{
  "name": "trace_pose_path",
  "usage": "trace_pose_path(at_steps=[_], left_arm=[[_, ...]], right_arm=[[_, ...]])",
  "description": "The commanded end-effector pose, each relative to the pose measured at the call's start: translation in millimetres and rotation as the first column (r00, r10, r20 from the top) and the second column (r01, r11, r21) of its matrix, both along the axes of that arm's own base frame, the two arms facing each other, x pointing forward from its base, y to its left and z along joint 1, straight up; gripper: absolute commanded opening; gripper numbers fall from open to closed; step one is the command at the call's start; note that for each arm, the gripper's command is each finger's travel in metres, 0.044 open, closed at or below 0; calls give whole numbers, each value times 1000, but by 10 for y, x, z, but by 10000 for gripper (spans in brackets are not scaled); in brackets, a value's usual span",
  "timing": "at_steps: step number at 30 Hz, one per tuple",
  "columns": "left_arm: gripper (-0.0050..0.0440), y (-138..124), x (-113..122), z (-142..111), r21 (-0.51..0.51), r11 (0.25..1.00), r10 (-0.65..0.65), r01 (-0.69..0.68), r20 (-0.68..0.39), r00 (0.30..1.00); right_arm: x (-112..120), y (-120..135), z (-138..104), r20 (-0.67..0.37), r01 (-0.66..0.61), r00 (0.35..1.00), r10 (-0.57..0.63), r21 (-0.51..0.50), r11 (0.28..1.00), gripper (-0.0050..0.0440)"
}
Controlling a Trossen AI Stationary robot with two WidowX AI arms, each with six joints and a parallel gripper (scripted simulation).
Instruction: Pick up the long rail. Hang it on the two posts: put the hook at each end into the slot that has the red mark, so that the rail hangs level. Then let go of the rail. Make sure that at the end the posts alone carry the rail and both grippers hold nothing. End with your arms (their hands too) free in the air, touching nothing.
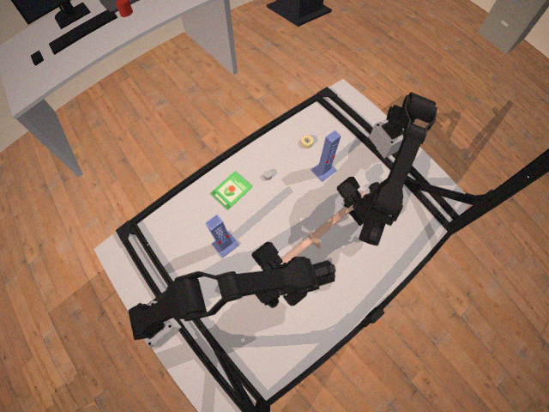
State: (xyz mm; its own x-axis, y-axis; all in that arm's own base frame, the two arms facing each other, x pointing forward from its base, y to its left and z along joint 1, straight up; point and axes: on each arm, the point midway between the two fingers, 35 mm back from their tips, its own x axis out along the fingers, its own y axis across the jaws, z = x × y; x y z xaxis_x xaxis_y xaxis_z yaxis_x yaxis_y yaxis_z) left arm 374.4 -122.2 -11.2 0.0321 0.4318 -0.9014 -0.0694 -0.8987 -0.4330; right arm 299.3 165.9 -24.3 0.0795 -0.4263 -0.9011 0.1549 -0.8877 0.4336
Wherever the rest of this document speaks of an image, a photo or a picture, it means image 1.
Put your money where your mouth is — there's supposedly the long tan rail with center flange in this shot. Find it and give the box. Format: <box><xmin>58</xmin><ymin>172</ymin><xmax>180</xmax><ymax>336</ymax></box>
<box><xmin>281</xmin><ymin>205</ymin><xmax>353</xmax><ymax>264</ymax></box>

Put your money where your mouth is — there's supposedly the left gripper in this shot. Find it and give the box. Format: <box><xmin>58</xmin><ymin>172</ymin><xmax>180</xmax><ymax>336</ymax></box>
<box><xmin>251</xmin><ymin>241</ymin><xmax>307</xmax><ymax>306</ymax></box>

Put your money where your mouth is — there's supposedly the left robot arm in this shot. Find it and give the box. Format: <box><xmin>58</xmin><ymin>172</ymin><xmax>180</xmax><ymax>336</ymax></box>
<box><xmin>128</xmin><ymin>257</ymin><xmax>336</xmax><ymax>340</ymax></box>

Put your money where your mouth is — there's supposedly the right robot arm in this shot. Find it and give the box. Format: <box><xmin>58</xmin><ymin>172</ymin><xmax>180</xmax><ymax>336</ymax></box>
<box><xmin>359</xmin><ymin>92</ymin><xmax>437</xmax><ymax>245</ymax></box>

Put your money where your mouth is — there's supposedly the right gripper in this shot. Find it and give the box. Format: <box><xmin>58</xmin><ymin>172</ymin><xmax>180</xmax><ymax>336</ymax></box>
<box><xmin>336</xmin><ymin>177</ymin><xmax>371</xmax><ymax>226</ymax></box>

